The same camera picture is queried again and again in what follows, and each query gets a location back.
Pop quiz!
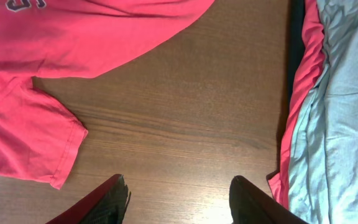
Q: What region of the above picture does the light grey shirt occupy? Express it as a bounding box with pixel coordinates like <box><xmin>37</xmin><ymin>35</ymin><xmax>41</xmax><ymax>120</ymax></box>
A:
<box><xmin>288</xmin><ymin>0</ymin><xmax>358</xmax><ymax>223</ymax></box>

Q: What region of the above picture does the dark navy garment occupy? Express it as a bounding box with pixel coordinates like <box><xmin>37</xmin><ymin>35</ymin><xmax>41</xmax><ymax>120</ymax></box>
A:
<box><xmin>287</xmin><ymin>0</ymin><xmax>306</xmax><ymax>101</ymax></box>

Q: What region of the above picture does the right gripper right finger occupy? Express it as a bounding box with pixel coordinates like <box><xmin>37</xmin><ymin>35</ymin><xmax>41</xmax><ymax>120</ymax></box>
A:
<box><xmin>229</xmin><ymin>175</ymin><xmax>306</xmax><ymax>224</ymax></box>

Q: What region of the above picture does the red garment in pile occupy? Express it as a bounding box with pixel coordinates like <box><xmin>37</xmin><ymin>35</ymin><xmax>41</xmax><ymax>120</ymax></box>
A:
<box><xmin>268</xmin><ymin>0</ymin><xmax>324</xmax><ymax>209</ymax></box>

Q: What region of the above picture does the orange red printed t-shirt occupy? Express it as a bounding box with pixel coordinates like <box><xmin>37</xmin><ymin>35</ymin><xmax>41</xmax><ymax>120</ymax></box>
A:
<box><xmin>0</xmin><ymin>0</ymin><xmax>213</xmax><ymax>189</ymax></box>

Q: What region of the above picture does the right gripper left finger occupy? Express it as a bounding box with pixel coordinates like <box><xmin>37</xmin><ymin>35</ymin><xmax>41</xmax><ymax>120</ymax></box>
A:
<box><xmin>48</xmin><ymin>174</ymin><xmax>131</xmax><ymax>224</ymax></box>

